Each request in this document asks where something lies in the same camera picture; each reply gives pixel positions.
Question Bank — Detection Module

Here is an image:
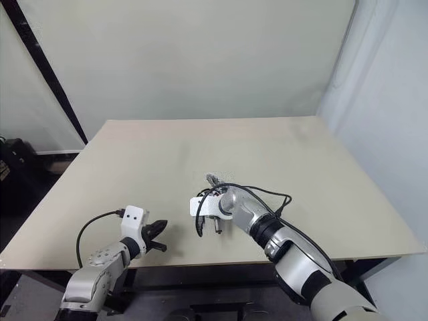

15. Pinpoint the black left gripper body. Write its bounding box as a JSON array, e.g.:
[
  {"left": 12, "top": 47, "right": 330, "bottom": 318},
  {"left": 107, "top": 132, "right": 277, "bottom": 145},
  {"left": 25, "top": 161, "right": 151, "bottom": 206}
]
[{"left": 142, "top": 223, "right": 158, "bottom": 251}]

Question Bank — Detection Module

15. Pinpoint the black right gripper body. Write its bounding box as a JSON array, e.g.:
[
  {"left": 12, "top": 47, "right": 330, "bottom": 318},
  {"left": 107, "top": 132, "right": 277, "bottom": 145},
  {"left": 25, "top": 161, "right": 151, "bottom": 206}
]
[{"left": 196, "top": 213, "right": 224, "bottom": 225}]

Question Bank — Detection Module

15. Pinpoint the grey metal rotor housing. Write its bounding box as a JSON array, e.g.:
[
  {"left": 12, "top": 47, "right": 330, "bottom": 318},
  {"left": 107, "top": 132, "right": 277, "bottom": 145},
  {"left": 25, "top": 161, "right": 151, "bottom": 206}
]
[{"left": 205, "top": 173, "right": 225, "bottom": 187}]

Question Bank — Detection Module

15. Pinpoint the black bag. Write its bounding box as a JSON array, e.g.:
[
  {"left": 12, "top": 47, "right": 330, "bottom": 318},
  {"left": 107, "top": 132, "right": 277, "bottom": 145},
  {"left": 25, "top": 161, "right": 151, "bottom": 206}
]
[{"left": 0, "top": 134, "right": 37, "bottom": 190}]

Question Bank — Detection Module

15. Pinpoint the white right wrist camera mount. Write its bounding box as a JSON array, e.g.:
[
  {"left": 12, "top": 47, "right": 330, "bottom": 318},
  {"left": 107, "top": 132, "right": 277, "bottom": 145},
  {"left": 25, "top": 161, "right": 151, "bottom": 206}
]
[{"left": 189, "top": 195, "right": 232, "bottom": 221}]

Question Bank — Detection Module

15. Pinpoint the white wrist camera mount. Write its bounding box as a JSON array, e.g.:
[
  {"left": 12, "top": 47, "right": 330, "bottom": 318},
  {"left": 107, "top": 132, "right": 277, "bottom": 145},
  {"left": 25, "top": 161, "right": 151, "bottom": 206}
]
[
  {"left": 189, "top": 195, "right": 232, "bottom": 221},
  {"left": 120, "top": 205, "right": 150, "bottom": 249}
]

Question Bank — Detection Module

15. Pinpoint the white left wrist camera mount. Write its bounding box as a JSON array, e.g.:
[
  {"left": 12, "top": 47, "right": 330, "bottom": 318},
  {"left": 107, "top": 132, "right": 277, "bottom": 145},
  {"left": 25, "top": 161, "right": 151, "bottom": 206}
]
[{"left": 120, "top": 205, "right": 150, "bottom": 249}]

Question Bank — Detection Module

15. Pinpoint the black table frame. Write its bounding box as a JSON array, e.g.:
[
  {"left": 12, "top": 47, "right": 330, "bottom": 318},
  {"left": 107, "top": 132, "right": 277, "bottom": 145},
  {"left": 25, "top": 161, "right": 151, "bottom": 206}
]
[{"left": 0, "top": 257, "right": 394, "bottom": 321}]

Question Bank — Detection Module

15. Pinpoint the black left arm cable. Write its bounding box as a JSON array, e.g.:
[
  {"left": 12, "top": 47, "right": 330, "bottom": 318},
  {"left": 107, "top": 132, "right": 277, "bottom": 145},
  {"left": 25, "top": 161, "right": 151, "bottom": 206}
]
[{"left": 76, "top": 207, "right": 126, "bottom": 269}]

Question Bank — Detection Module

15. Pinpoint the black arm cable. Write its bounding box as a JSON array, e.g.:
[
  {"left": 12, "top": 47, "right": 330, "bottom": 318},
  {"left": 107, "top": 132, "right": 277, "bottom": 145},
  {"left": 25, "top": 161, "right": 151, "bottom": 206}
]
[
  {"left": 76, "top": 207, "right": 126, "bottom": 269},
  {"left": 197, "top": 182, "right": 342, "bottom": 279}
]

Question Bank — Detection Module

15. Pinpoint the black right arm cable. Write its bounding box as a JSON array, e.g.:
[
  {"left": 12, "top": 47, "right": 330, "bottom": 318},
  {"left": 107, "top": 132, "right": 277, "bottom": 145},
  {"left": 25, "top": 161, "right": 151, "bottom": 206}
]
[{"left": 197, "top": 182, "right": 342, "bottom": 279}]

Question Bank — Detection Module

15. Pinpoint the black diagonal frame bar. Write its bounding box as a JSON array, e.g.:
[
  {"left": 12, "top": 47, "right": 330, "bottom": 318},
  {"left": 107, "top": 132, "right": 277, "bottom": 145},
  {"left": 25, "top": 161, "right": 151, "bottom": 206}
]
[{"left": 0, "top": 0, "right": 89, "bottom": 145}]

